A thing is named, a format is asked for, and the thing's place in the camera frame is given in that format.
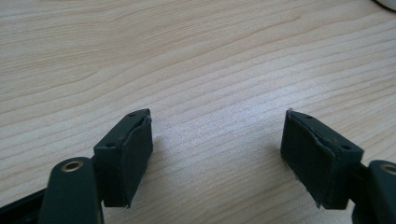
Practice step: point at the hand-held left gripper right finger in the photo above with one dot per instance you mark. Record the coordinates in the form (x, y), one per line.
(320, 161)

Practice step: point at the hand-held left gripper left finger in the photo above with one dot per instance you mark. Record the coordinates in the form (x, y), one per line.
(124, 161)

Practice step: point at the grey plastic organizer box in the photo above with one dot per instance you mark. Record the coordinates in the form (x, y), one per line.
(389, 3)

